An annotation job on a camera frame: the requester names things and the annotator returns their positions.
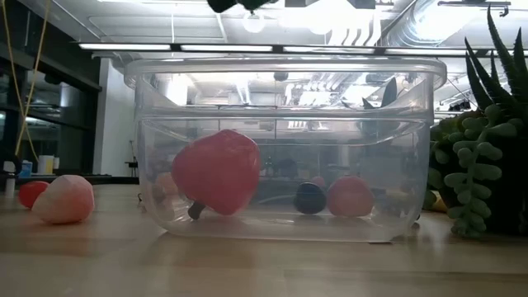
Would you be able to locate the red toy bell pepper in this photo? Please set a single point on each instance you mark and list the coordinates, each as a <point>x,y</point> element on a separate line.
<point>218,173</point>

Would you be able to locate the black toy cherry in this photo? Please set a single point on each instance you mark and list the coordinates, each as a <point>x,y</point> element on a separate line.
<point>309,199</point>

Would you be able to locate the pink toy peach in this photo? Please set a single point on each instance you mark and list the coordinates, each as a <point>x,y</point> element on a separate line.
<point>64,200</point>
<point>350,197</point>

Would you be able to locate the clear plastic tupperware container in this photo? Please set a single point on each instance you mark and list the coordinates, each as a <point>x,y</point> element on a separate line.
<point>392,165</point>

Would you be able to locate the green toy bell pepper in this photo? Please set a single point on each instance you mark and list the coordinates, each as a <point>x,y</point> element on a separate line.
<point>222,5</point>

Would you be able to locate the red toy cherry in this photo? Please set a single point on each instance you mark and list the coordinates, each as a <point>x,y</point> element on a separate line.
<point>28,194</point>

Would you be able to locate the snake plant in white pot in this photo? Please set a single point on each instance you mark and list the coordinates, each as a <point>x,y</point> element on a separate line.
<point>389,95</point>

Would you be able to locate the yellow folded cloth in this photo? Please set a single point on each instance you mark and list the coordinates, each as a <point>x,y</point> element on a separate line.
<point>439,205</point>

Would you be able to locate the succulent plant in dark pot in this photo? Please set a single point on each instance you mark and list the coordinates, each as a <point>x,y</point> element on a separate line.
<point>474,165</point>

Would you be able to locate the white cup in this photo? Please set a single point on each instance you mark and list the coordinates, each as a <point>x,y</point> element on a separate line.
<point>45,165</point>

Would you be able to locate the blue box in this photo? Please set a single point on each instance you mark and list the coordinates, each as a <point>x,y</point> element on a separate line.
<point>25,169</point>

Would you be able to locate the small white bottle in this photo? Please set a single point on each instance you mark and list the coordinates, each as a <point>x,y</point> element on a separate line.
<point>10,185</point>

